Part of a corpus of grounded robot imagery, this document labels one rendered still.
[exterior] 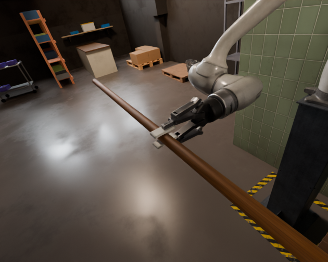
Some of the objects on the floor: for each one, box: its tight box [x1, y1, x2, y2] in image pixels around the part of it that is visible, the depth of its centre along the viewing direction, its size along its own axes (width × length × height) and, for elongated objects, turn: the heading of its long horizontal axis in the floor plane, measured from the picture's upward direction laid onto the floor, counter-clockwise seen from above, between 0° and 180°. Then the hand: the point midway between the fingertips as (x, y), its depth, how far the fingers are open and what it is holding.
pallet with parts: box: [161, 59, 201, 83], centre depth 443 cm, size 107×74×30 cm
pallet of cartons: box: [126, 46, 163, 70], centre depth 600 cm, size 130×90×47 cm
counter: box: [75, 42, 118, 78], centre depth 642 cm, size 77×245×82 cm, turn 45°
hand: (163, 135), depth 49 cm, fingers closed on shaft, 3 cm apart
